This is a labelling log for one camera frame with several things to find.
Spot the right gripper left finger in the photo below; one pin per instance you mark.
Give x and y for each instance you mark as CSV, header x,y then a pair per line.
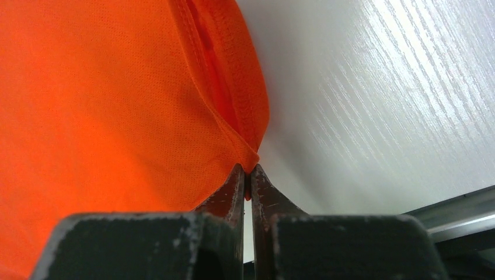
x,y
205,243

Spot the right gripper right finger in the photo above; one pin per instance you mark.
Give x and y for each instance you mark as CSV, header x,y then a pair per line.
x,y
292,244

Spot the orange t-shirt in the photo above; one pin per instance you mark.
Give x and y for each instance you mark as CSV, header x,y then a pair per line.
x,y
120,106

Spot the aluminium frame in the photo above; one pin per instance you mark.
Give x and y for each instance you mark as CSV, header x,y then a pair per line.
x,y
462,229

